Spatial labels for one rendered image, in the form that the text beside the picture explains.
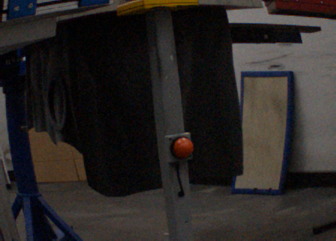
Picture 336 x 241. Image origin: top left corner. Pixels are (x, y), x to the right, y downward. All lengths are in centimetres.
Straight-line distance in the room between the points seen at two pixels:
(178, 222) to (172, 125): 20
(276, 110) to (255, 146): 31
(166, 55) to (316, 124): 304
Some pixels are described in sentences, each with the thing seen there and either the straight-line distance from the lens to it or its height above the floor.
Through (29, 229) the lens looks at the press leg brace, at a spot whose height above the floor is 21.
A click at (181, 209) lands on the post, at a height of 52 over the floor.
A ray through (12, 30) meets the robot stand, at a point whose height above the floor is 93.
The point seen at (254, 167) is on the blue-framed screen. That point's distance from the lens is 513.
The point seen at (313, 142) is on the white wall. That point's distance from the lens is 475.
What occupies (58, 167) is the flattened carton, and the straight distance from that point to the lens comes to 671.
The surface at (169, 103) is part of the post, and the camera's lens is 172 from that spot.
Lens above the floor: 80
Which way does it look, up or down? 3 degrees down
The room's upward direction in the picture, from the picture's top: 6 degrees counter-clockwise
